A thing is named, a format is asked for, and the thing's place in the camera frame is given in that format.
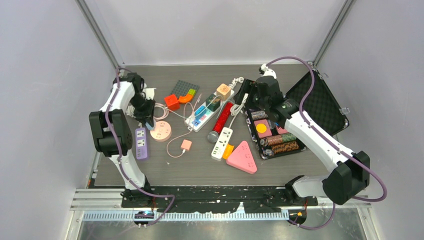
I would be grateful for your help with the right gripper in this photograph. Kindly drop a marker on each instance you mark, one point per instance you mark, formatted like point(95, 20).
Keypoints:
point(246, 88)

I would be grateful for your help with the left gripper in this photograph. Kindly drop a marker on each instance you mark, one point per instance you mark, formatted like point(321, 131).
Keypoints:
point(147, 115)

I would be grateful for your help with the light blue charger plug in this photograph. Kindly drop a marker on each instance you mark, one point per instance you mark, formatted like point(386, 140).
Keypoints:
point(149, 126)

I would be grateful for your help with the beige cube adapter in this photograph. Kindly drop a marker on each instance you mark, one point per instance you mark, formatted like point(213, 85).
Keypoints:
point(223, 91)

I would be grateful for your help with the pink round socket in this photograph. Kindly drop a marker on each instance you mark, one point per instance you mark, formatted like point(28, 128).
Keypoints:
point(161, 132)

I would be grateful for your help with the dark green cube adapter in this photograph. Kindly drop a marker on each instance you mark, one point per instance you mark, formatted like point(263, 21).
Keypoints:
point(213, 102)

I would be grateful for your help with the purple power strip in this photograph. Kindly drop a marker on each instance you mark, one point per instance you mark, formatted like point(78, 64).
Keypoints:
point(141, 148)

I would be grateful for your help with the white multicolour power strip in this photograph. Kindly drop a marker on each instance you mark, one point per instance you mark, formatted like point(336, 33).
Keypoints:
point(196, 125)

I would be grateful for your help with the blue plug adapter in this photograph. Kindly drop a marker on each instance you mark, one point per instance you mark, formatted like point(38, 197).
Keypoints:
point(200, 112)

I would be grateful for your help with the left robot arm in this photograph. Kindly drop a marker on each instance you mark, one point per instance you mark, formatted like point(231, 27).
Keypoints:
point(113, 136)

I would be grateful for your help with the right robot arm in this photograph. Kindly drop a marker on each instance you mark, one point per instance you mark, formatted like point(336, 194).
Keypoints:
point(346, 176)

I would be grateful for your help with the pink charger plug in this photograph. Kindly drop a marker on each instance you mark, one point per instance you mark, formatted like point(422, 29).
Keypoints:
point(185, 145)

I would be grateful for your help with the red cube adapter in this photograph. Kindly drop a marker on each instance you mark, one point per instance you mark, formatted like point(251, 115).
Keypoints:
point(172, 102)

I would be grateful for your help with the grey building baseplate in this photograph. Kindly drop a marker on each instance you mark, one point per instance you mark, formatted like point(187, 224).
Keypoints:
point(182, 88)

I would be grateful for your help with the orange curved block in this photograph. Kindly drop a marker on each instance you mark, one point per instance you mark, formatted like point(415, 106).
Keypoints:
point(188, 97)

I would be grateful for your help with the red glitter microphone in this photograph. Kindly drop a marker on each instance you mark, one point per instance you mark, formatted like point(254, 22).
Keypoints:
point(213, 136)

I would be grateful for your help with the small white power strip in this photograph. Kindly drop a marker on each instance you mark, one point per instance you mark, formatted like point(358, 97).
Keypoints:
point(221, 144)

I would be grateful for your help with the yellow curved block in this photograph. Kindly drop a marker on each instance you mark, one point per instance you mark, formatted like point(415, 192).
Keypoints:
point(228, 151)

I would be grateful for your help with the pink triangular socket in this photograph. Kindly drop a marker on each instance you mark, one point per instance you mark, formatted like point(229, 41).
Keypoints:
point(241, 158)

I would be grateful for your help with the black poker chip case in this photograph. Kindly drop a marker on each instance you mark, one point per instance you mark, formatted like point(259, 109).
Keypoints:
point(308, 113)

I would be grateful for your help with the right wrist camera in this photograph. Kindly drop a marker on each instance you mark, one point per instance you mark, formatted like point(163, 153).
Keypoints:
point(265, 71)

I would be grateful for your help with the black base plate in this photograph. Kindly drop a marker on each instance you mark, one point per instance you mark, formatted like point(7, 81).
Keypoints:
point(227, 199)

